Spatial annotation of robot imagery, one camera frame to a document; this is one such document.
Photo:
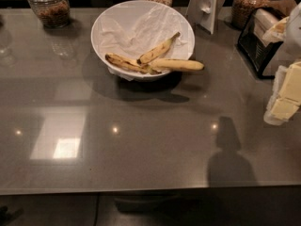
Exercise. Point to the right yellow banana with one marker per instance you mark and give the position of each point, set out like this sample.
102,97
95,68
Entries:
179,65

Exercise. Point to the white paper liner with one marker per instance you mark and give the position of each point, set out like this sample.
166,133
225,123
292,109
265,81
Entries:
138,32

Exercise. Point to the white bowl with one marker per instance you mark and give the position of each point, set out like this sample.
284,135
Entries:
141,14

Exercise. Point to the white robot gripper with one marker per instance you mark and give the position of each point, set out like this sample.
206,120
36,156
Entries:
294,32

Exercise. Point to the upper yellow banana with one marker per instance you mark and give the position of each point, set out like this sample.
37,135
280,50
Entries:
158,50

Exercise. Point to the right glass cereal jar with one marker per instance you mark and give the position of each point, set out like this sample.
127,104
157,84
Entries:
241,9

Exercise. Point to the left glass cereal jar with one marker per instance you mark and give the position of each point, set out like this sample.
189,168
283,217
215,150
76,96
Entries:
51,13

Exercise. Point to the yellow banana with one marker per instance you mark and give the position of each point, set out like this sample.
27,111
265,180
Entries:
158,50
179,65

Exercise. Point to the white folded sign stand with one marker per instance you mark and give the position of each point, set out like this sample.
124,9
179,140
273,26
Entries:
203,12

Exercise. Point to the left spotted banana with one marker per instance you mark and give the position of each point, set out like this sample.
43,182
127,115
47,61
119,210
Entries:
128,64

